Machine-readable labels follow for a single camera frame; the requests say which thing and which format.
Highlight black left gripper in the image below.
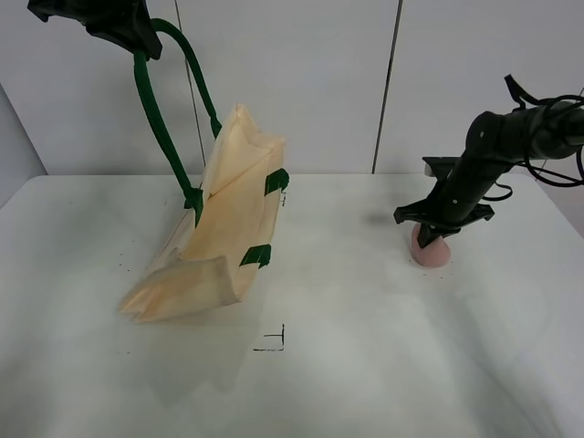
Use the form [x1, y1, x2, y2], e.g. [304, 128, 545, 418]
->
[27, 0, 162, 59]

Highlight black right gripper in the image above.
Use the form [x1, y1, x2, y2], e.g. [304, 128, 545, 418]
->
[393, 156, 495, 249]

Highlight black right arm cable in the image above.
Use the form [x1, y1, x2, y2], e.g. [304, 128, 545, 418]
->
[503, 75, 584, 202]

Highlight cream linen bag green handles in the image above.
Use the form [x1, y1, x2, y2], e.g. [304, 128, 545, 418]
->
[119, 19, 289, 323]

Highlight pink peach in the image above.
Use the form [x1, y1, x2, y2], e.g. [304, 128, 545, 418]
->
[411, 224, 451, 268]

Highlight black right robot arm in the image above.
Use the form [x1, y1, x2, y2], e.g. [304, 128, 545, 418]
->
[393, 96, 583, 248]

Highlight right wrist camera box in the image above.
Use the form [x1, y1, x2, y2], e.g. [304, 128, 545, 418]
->
[422, 157, 458, 181]

